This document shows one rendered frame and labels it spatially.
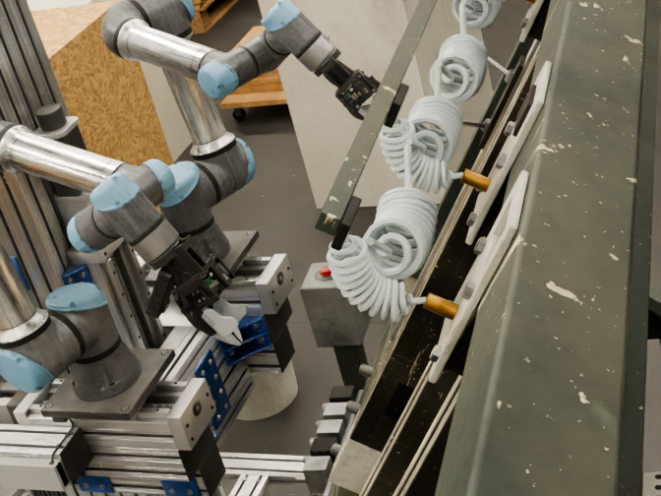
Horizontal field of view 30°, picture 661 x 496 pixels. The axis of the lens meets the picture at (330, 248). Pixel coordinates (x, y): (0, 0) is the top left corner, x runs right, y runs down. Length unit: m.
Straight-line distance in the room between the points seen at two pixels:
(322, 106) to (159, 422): 2.70
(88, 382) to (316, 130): 2.73
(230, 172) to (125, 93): 1.54
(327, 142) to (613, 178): 4.08
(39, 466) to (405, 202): 1.62
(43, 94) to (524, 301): 1.96
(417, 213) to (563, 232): 0.22
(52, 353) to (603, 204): 1.60
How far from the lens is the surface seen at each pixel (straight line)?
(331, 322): 3.05
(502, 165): 1.30
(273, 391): 4.17
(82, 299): 2.57
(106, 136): 4.38
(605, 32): 1.45
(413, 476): 1.27
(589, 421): 0.88
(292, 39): 2.56
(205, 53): 2.62
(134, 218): 2.07
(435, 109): 1.39
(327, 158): 5.24
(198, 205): 2.96
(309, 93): 5.12
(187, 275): 2.11
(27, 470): 2.75
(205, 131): 2.99
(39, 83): 2.78
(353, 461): 2.37
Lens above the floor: 2.46
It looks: 29 degrees down
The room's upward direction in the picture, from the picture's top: 16 degrees counter-clockwise
